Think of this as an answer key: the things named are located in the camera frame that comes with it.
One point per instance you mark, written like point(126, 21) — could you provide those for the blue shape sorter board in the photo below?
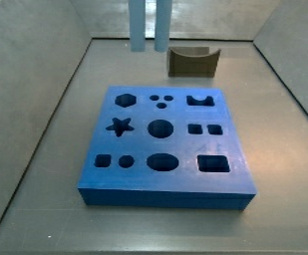
point(165, 151)

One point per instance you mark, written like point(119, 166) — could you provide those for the dark olive square-circle block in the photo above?
point(192, 62)

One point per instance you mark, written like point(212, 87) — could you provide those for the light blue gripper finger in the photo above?
point(137, 10)
point(161, 25)

